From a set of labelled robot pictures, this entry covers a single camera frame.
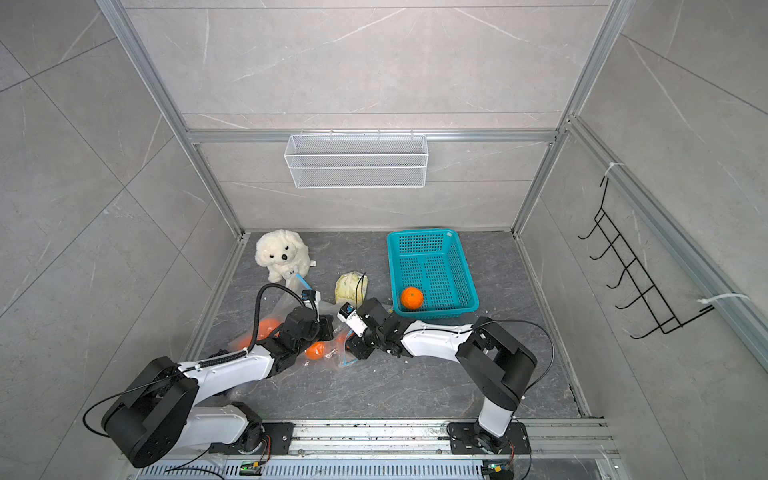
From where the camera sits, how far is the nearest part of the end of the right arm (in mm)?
657

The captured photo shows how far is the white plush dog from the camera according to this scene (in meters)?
0.92

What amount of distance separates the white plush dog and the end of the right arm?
1.16 ft
